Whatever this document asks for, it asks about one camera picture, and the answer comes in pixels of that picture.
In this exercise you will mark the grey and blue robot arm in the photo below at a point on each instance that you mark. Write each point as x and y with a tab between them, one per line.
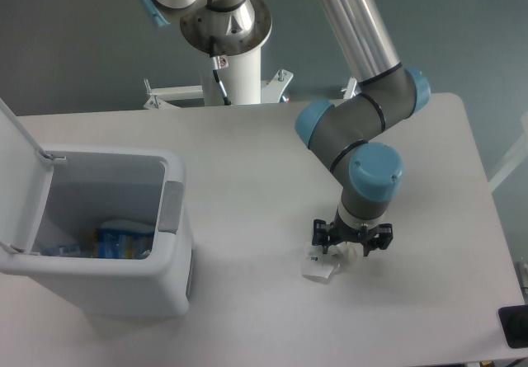
342	137

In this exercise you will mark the white plastic trash can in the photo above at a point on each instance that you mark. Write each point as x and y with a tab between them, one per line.
100	183

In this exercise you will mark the black device at table edge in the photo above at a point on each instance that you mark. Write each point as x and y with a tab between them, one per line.
514	325

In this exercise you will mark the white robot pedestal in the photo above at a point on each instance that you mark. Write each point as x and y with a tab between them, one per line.
229	45

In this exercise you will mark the colourful snack bag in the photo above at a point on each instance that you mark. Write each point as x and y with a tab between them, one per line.
124	231

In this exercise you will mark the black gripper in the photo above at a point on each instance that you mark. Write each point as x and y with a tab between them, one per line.
324	234

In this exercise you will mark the clear plastic water bottle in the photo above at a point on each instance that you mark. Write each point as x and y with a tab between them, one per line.
100	250

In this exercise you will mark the white paper trash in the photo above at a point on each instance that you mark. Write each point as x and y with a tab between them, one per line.
321	267

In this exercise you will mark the white trash can lid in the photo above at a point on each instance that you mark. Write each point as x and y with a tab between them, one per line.
27	171

